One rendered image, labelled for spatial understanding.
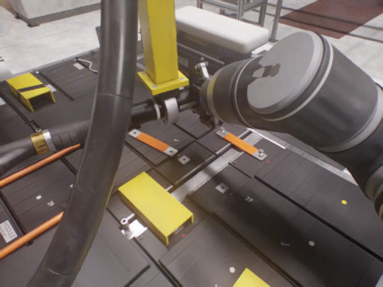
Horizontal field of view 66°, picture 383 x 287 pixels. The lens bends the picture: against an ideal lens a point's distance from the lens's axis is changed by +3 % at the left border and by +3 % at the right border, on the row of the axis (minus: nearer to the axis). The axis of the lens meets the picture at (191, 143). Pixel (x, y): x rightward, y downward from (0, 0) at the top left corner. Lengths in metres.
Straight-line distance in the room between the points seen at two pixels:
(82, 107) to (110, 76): 0.70
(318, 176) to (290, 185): 0.07
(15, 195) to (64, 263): 0.50
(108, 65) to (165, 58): 0.33
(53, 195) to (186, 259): 0.33
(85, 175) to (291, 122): 0.22
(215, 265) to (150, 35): 0.42
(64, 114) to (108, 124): 0.69
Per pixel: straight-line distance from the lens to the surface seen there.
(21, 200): 0.73
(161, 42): 0.55
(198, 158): 0.72
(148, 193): 0.62
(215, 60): 0.93
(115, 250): 0.57
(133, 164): 0.71
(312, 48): 0.33
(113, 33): 0.24
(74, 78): 1.11
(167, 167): 0.70
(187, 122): 0.82
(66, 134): 0.59
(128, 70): 0.24
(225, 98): 0.43
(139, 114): 0.60
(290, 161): 0.74
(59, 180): 0.73
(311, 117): 0.34
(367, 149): 0.41
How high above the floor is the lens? 1.50
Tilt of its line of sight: 42 degrees down
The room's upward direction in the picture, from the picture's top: 1 degrees counter-clockwise
